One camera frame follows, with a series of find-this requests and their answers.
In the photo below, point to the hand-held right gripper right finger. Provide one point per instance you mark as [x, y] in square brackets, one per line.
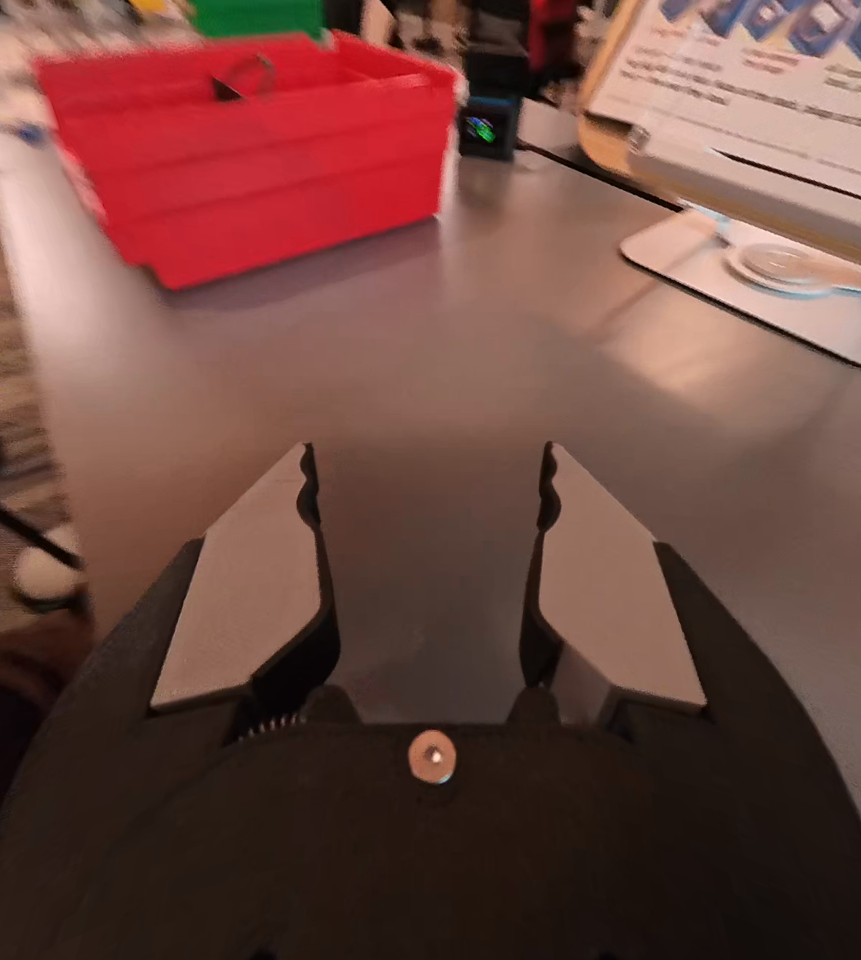
[610, 600]

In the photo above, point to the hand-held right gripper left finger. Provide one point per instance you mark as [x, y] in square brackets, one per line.
[250, 592]

